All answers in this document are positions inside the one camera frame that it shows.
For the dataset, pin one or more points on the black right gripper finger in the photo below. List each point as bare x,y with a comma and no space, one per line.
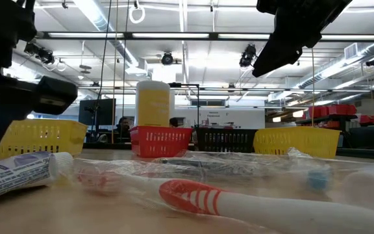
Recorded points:
278,55

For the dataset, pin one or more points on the black ceiling track light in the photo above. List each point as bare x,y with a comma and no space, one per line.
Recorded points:
39,52
248,55
167,58
373,61

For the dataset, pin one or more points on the small white toothpaste tube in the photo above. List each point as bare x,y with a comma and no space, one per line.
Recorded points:
11,175

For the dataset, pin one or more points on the yellow plastic basket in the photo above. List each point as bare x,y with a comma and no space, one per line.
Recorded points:
297,129
44,136

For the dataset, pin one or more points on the red storage bin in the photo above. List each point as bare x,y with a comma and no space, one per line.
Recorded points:
317,111
367,119
338,109

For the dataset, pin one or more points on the dark storage shelf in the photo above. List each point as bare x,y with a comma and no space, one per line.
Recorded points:
326,117

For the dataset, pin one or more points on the black computer monitor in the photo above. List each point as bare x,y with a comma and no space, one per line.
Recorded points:
97,112

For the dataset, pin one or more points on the black plastic basket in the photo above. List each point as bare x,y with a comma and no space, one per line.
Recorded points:
226,130

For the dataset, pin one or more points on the person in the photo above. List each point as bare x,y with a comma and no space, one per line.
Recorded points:
124,126
174,122

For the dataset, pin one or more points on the black overhead light bar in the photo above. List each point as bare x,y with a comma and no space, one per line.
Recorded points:
128,35

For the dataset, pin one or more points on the yellow canister with white lid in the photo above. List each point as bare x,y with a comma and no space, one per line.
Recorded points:
153,107

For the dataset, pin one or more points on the red plastic basket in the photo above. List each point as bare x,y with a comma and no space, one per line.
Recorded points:
161,130

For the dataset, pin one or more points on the dark blue disposable razor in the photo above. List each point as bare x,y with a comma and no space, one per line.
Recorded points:
187,163

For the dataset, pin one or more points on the red and white toothbrush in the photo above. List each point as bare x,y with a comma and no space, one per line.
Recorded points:
190,196

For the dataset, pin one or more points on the silver air duct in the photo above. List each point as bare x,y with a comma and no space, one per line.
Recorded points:
99,19
336,70

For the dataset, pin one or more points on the black metal stand frame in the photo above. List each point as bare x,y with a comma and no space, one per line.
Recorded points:
198,104

